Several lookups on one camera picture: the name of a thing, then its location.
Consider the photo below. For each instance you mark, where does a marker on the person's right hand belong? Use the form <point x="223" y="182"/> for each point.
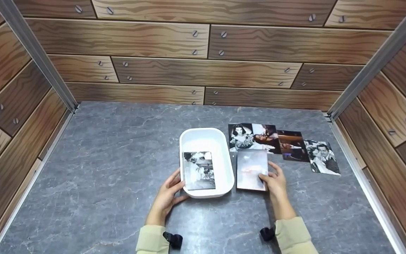
<point x="278" y="192"/>

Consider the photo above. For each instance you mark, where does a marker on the person's left hand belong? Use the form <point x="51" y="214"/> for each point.
<point x="162" y="204"/>

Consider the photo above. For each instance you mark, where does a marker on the glossy pale photo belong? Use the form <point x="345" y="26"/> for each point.
<point x="250" y="169"/>

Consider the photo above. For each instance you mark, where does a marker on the white plastic tray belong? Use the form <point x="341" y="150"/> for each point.
<point x="206" y="141"/>

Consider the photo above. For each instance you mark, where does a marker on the person's left forearm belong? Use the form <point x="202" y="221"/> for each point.
<point x="152" y="240"/>

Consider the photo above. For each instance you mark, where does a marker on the person's right forearm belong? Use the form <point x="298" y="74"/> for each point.
<point x="294" y="236"/>

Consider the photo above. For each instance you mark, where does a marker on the black wrist band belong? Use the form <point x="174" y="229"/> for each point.
<point x="174" y="239"/>
<point x="268" y="234"/>

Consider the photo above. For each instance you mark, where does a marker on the dark brown photo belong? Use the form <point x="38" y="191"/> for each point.
<point x="292" y="146"/>

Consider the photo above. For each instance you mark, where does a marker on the black-and-white photo in tray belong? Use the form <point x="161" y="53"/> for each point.
<point x="199" y="171"/>

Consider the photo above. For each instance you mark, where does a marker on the colour photo of couple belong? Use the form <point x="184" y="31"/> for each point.
<point x="268" y="139"/>

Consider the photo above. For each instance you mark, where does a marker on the black-and-white couple photo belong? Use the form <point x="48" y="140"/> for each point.
<point x="323" y="157"/>

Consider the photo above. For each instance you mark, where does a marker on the black-and-white woman portrait photo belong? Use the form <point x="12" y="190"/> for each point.
<point x="240" y="137"/>

